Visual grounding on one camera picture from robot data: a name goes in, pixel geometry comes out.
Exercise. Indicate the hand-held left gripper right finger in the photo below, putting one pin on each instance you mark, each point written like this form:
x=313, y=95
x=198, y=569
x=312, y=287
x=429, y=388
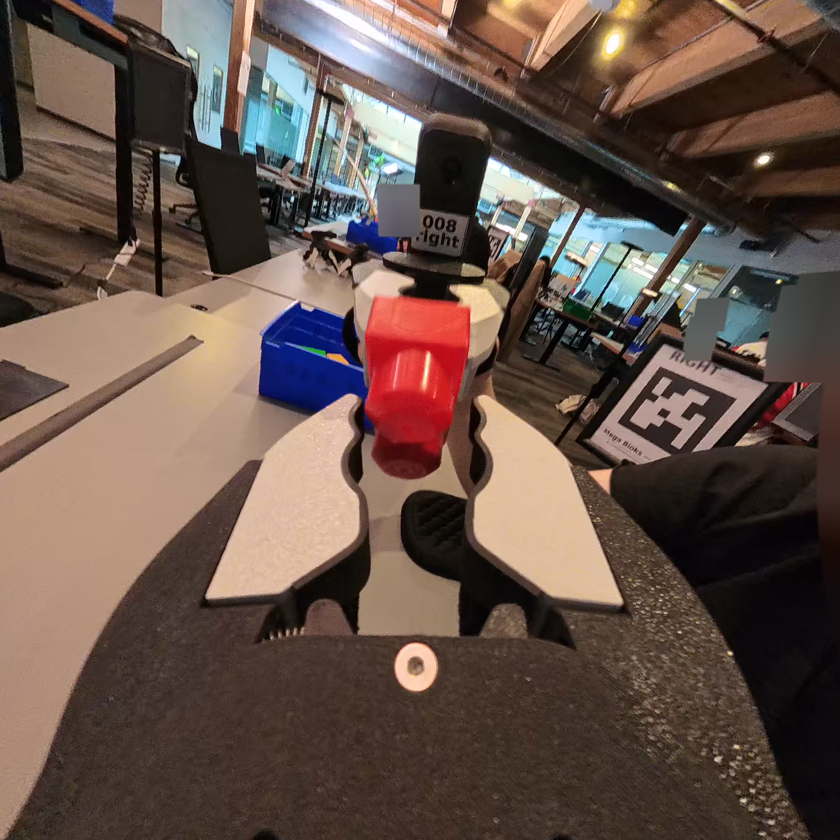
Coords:
x=544, y=525

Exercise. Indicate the black hanging box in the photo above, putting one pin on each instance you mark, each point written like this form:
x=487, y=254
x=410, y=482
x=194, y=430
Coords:
x=161, y=98

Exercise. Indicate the person's right hand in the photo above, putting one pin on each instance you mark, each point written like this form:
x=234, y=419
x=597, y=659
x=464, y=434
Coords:
x=463, y=446

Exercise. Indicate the black floor lamp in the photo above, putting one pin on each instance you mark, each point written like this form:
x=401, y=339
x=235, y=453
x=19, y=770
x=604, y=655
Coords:
x=617, y=275

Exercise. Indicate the adjacent grey desk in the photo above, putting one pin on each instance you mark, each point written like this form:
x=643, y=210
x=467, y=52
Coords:
x=282, y=272

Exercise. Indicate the tall brown-top desk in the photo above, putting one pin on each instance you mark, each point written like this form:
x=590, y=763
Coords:
x=98, y=33

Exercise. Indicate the orange toy block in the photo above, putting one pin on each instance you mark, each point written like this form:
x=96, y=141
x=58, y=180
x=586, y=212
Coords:
x=338, y=358

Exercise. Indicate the dark display on stand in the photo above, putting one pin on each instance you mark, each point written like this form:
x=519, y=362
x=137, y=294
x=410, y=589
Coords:
x=10, y=98

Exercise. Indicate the dark metal desk plate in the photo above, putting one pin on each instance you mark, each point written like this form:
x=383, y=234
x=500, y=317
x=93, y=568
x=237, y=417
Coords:
x=26, y=387

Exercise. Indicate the small black tripod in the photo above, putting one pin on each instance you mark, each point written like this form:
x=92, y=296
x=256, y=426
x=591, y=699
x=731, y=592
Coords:
x=318, y=246
x=351, y=259

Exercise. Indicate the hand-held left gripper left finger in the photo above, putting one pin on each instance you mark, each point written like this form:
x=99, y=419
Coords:
x=289, y=518

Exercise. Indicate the small blue bin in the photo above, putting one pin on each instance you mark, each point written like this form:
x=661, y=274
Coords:
x=364, y=233

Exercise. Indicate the blue plastic bin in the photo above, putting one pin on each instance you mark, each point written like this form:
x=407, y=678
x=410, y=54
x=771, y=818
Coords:
x=289, y=387

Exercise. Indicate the brown coat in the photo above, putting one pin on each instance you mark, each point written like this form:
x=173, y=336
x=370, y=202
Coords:
x=518, y=295

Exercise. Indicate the black office chair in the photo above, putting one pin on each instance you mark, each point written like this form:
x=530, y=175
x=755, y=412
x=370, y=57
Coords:
x=226, y=197

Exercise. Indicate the black round mat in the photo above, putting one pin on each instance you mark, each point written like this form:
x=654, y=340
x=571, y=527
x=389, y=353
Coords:
x=433, y=531

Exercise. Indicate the framed marker sign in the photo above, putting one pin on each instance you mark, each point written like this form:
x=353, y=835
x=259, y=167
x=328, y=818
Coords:
x=682, y=407

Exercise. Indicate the white crumpled cloth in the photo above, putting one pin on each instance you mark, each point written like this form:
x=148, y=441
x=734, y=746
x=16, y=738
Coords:
x=577, y=405

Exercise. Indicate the red two-stud toy block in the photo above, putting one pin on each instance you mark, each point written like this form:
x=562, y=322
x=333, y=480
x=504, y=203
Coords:
x=413, y=348

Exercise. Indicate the round ceiling light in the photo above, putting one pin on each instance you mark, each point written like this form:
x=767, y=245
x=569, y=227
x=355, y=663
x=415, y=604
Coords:
x=763, y=159
x=611, y=43

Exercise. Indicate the green two-stud toy block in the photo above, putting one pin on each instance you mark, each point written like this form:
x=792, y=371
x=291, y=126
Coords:
x=308, y=349

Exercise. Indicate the white power strip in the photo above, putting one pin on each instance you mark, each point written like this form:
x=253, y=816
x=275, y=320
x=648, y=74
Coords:
x=124, y=253

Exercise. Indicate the green bin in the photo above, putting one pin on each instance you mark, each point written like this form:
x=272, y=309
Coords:
x=577, y=307

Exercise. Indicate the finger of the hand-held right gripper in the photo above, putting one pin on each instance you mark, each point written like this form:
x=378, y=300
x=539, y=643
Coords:
x=485, y=315
x=377, y=287

